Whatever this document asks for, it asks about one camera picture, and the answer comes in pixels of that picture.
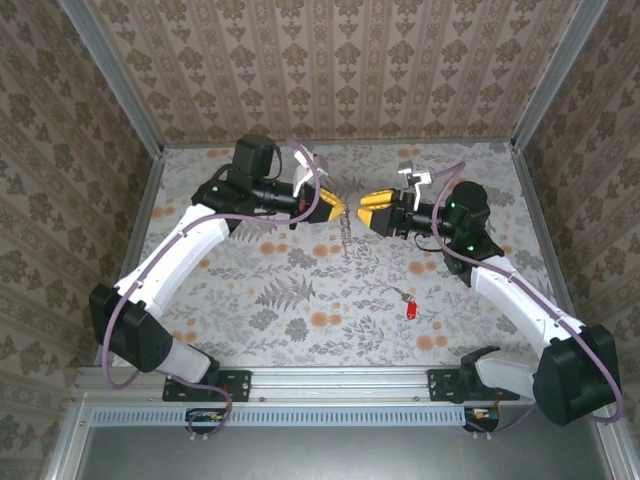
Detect silver keyring with chain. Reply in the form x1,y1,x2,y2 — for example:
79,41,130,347
340,210,354,262

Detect key with red tag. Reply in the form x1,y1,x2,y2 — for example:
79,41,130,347
393,286,419,322

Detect floral print tablecloth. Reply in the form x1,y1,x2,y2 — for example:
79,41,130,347
112,142,556,370

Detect black connector board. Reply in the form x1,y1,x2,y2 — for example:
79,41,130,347
185,407,227,435
463,407,501,434

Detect grey metal base sheet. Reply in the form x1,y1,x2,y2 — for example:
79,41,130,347
74,424,619,480

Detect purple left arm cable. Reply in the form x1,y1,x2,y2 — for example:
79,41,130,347
101,138,322,444

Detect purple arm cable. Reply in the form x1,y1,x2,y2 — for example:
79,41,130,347
431,162,625,441
101,138,322,444

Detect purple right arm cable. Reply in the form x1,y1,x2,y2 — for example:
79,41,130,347
431,162,625,441

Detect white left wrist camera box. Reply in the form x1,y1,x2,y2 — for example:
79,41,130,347
291,151,330,198

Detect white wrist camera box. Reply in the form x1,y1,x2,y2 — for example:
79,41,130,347
397,160,433,201
291,151,330,198

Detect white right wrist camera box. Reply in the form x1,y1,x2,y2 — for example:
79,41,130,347
397,160,433,201

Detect thin aluminium wall rail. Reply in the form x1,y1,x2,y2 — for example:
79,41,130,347
160,138,516,150

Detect aluminium right side rail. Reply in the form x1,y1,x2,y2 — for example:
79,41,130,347
510,143,640,480

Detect aluminium left side rail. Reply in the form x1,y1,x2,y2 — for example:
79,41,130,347
93,149,167,370

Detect aluminium right corner post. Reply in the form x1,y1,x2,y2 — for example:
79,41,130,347
510,0,610,154

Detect aluminium corner post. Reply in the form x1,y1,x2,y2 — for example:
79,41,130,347
58,0,165,159
510,0,610,154

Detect long aluminium base rail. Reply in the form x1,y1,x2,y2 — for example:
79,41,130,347
74,367,521,404

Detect aluminium left corner post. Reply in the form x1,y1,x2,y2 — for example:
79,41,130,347
58,0,165,159

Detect grey slotted cable duct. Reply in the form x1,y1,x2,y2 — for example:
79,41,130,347
92,405,494,429

